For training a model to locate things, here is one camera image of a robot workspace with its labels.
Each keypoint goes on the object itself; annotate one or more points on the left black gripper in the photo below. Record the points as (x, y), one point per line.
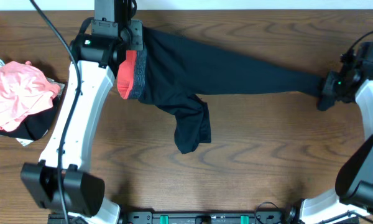
(134, 28)

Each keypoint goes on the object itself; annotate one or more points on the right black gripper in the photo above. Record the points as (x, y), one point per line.
(328, 89)

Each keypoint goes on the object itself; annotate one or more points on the black leggings red waistband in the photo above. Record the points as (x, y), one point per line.
(171, 72)

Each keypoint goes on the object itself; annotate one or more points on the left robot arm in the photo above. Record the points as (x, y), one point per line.
(61, 180)

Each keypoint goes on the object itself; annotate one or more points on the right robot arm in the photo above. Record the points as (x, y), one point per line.
(351, 199)

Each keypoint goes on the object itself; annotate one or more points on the pink crumpled garment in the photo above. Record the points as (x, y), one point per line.
(24, 91)

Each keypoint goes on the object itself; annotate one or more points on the black folded garment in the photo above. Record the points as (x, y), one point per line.
(35, 126)

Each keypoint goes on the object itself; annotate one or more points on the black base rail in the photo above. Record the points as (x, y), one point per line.
(200, 218)

